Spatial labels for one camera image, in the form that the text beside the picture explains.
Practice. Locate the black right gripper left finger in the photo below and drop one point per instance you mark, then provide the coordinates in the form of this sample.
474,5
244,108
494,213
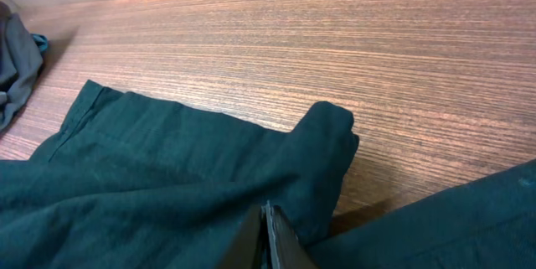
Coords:
247,248

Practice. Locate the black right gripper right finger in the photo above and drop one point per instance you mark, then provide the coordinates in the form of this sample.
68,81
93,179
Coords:
285,249

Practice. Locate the folded grey shorts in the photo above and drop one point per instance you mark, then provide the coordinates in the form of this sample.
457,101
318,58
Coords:
21,64

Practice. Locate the black shorts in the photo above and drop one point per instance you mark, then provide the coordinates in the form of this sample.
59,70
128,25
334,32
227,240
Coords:
135,182

